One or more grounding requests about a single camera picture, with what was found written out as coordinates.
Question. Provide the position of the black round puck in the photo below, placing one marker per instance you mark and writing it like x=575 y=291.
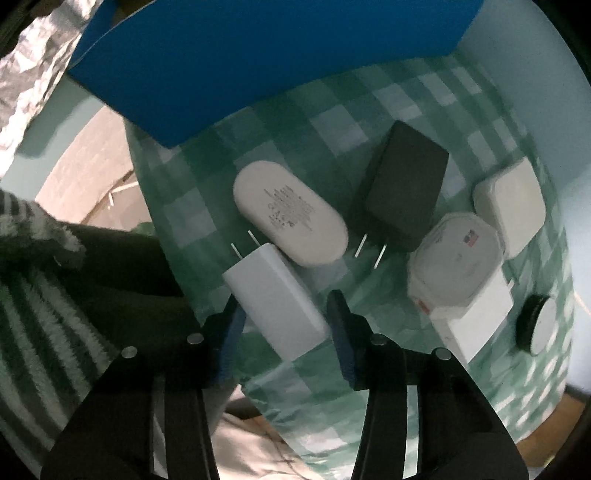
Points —
x=535 y=324

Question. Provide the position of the white rectangular wall charger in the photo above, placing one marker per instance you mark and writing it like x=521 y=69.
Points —
x=276 y=300

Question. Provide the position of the blue cardboard box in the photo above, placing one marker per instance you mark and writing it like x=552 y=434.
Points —
x=173 y=68

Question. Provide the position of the white square flat charger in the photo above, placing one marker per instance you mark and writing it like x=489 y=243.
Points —
x=465 y=337

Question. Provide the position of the white octagonal adapter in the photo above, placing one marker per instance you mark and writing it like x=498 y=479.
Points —
x=453 y=264

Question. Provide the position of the white oval power adapter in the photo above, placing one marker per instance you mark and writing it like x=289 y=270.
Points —
x=290 y=214

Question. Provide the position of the black wall charger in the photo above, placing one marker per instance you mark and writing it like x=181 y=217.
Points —
x=397 y=199

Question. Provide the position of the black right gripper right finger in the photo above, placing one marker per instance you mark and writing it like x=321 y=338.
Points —
x=368 y=360

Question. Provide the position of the striped green white cloth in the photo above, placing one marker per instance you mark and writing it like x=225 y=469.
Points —
x=50 y=354

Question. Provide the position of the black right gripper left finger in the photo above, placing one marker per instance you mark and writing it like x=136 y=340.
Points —
x=214 y=355

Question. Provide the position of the silver crinkled foil sheet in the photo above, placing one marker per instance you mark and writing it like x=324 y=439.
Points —
x=34 y=67

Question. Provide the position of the green checkered tablecloth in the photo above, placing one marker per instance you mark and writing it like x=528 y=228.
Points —
x=326 y=132

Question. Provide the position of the white rounded square adapter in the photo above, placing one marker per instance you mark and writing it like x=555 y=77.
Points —
x=512 y=202

